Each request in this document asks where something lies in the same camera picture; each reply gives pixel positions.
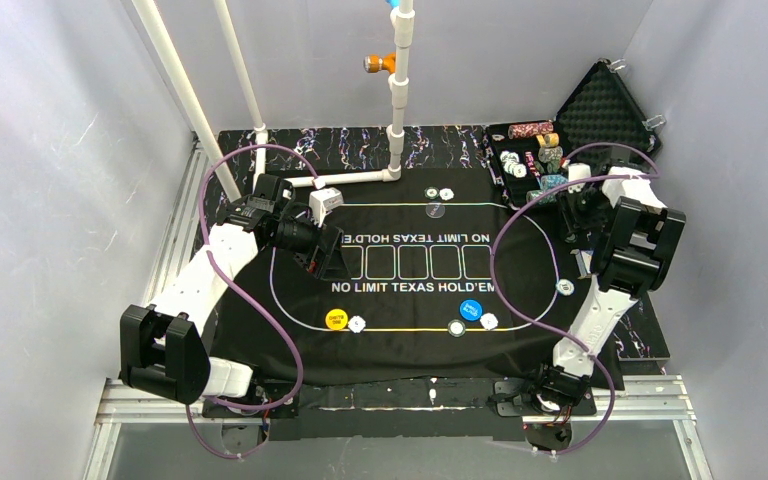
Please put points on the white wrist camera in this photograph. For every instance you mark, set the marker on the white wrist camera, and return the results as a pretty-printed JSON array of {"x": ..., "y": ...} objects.
[
  {"x": 577, "y": 171},
  {"x": 322, "y": 202}
]

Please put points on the blue small blind button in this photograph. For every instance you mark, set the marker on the blue small blind button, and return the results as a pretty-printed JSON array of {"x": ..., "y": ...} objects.
[{"x": 471, "y": 310}]

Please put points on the blue chip row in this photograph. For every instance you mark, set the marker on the blue chip row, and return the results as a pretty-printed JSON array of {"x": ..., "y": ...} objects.
[{"x": 550, "y": 181}]

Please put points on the black poker felt mat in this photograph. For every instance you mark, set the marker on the black poker felt mat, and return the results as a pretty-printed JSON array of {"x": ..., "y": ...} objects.
[{"x": 408, "y": 274}]

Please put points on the white blue poker chip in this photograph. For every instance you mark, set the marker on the white blue poker chip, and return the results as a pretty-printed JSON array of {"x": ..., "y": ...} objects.
[
  {"x": 356, "y": 324},
  {"x": 489, "y": 321},
  {"x": 446, "y": 194}
]

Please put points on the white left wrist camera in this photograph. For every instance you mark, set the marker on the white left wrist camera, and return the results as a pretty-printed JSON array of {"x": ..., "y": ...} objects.
[{"x": 322, "y": 202}]

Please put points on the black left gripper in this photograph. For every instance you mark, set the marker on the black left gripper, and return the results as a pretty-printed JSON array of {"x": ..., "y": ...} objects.
[{"x": 326, "y": 245}]

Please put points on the white chips in case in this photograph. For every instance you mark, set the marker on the white chips in case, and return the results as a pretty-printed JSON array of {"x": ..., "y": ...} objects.
[{"x": 512, "y": 164}]

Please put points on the yellow chip row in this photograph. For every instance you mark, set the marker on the yellow chip row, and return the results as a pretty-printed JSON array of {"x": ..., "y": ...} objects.
[{"x": 548, "y": 140}]

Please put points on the green poker chip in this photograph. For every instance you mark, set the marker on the green poker chip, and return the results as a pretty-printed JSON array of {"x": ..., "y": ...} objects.
[
  {"x": 431, "y": 193},
  {"x": 456, "y": 328}
]

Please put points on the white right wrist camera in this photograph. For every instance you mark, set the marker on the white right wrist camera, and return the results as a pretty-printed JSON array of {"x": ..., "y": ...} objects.
[{"x": 577, "y": 171}]

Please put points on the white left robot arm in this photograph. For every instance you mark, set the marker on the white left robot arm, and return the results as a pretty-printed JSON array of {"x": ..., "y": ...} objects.
[{"x": 162, "y": 351}]

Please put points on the black poker chip case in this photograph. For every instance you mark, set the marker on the black poker chip case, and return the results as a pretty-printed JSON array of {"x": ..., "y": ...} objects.
[{"x": 600, "y": 109}]

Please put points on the dark green chip row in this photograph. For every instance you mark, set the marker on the dark green chip row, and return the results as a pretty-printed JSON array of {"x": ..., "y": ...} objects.
[{"x": 550, "y": 159}]

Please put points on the yellow big blind button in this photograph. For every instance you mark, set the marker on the yellow big blind button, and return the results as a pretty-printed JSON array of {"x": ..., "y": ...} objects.
[{"x": 336, "y": 319}]

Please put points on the red white chip row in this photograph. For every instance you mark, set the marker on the red white chip row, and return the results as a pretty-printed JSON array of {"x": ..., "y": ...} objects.
[{"x": 530, "y": 129}]

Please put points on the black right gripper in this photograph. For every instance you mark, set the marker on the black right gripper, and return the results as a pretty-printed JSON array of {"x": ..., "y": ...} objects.
[{"x": 573, "y": 216}]

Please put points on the orange clamp knob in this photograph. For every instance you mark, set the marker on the orange clamp knob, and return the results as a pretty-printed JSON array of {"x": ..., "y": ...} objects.
[{"x": 375, "y": 63}]

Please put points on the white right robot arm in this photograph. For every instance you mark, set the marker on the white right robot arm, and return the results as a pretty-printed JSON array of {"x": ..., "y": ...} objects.
[{"x": 631, "y": 257}]

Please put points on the white light-blue ten chip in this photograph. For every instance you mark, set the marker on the white light-blue ten chip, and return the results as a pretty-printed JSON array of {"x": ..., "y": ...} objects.
[{"x": 565, "y": 287}]

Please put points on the blue playing card deck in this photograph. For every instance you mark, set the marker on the blue playing card deck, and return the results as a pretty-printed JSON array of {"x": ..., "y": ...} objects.
[{"x": 583, "y": 260}]

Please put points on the green and pink chip row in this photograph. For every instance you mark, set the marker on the green and pink chip row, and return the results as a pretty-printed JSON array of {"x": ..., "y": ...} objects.
[{"x": 536, "y": 197}]

